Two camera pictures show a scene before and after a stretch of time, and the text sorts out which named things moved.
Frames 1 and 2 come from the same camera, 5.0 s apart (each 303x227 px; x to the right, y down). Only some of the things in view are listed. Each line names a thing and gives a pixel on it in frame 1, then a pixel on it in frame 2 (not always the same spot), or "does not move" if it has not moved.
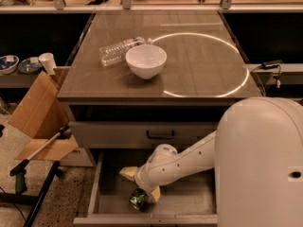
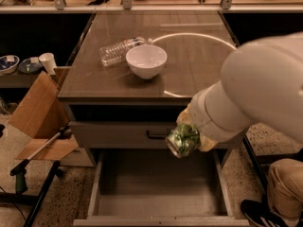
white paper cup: [47, 61] does not move
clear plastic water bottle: [111, 54] does not move
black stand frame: [33, 200] does not move
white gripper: [144, 179] to [199, 116]
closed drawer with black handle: [135, 134] does not move
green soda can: [136, 200] to [182, 139]
